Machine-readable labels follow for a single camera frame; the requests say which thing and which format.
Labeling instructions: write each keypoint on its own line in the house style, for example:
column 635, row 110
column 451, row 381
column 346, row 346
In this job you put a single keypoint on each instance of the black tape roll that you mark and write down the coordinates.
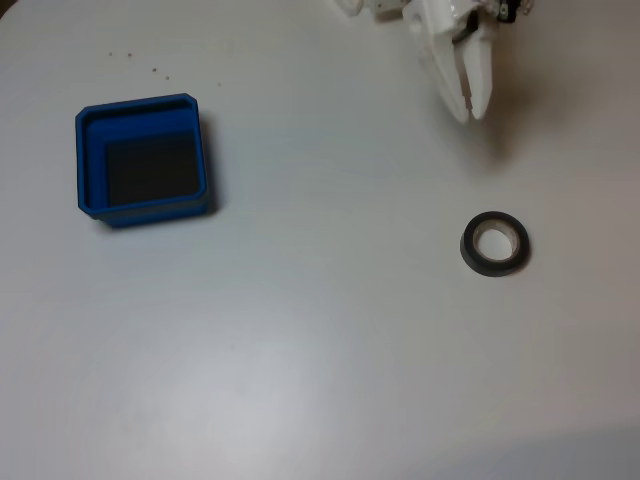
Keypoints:
column 470, row 255

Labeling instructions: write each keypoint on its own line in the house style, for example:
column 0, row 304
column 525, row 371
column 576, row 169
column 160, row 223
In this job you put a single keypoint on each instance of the blue plastic box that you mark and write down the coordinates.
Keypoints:
column 90, row 160

